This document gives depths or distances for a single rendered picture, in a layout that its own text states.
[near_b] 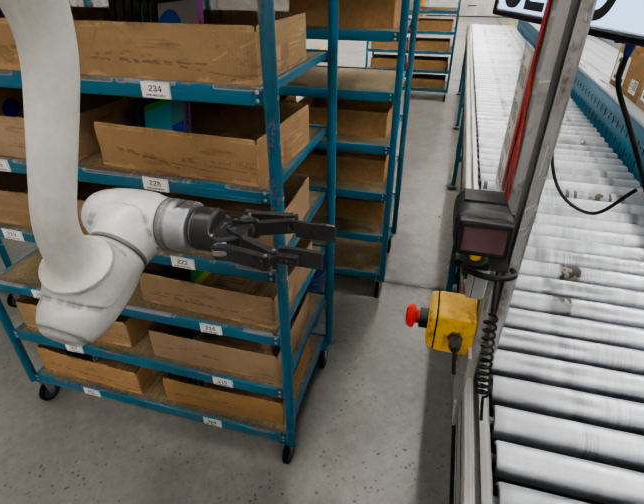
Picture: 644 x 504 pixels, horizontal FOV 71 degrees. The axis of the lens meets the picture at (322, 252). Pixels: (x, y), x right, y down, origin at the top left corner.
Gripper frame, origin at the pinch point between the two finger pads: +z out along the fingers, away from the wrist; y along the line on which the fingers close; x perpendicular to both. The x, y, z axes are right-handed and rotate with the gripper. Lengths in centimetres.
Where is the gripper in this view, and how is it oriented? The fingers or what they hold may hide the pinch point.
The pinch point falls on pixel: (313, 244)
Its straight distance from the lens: 72.0
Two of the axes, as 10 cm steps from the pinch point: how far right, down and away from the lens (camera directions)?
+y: 2.7, -5.2, 8.1
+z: 9.6, 1.4, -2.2
